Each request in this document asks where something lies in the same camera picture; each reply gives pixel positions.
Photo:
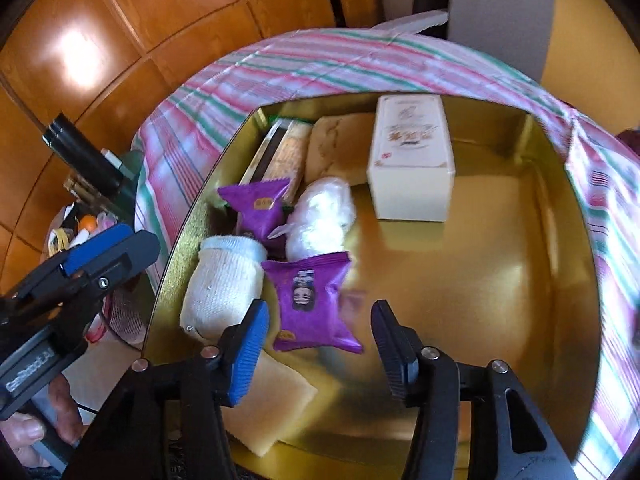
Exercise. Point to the pale yellow sponge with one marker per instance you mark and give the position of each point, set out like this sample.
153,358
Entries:
272,400

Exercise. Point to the striped tablecloth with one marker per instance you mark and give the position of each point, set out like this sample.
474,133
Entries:
300,60

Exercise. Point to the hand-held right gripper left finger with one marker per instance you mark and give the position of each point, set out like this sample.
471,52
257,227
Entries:
247,355

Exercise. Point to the person's left hand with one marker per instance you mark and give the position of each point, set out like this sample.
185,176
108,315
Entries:
65,405

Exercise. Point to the white sock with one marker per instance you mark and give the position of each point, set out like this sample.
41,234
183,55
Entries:
220,285

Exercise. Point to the beige sponge pad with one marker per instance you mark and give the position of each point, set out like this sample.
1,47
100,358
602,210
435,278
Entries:
337,145

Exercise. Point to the white carton box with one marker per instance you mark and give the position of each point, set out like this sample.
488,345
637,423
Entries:
410,170

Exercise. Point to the white plastic bag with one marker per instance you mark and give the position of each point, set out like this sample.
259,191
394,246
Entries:
320,215

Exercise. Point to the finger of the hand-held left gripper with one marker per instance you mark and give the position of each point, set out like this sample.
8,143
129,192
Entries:
97,249
137,255

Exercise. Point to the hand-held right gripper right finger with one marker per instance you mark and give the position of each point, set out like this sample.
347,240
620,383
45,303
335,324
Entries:
395,350

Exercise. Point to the purple snack packet orange label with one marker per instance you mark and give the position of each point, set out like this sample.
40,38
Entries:
262,207

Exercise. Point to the black cylinder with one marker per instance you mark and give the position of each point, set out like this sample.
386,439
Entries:
82,156

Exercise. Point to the purple snack packet dark picture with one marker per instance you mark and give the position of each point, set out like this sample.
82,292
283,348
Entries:
310,305

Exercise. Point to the green biscuit packet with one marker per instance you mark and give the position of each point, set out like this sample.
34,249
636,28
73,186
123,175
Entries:
287,152

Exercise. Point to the pink mesh basket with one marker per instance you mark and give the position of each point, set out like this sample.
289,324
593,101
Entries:
122,315

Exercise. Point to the grey yellow blue chair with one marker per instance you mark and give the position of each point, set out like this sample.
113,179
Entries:
500,20

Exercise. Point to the dark red cloth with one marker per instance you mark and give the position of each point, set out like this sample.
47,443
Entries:
630,145

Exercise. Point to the gold tin box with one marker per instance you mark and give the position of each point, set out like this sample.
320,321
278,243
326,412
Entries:
475,285

